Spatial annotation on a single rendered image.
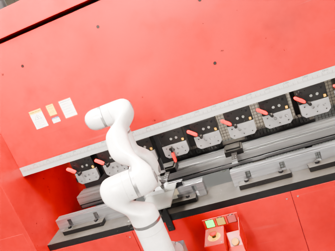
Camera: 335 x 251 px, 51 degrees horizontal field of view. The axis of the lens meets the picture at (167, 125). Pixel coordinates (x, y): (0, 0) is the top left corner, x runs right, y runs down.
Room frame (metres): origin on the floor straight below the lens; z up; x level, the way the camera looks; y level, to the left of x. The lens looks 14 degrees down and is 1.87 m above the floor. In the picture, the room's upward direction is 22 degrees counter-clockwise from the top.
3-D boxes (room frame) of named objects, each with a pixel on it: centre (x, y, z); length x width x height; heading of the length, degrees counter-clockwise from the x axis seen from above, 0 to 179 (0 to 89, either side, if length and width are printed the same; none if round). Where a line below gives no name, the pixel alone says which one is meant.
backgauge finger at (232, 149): (2.07, -0.33, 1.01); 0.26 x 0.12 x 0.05; 165
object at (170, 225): (1.86, 0.21, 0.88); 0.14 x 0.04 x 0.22; 165
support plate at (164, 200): (1.89, 0.20, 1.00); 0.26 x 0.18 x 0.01; 165
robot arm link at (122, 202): (1.31, 0.26, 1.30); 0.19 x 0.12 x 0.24; 91
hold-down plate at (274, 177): (1.83, -0.41, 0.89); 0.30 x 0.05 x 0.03; 75
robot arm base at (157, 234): (1.31, 0.22, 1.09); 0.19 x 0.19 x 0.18
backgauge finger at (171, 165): (2.19, 0.12, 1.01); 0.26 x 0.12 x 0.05; 165
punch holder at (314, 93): (1.79, -0.78, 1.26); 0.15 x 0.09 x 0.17; 75
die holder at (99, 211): (2.18, 0.70, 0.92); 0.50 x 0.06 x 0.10; 75
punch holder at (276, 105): (1.84, -0.59, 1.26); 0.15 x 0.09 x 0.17; 75
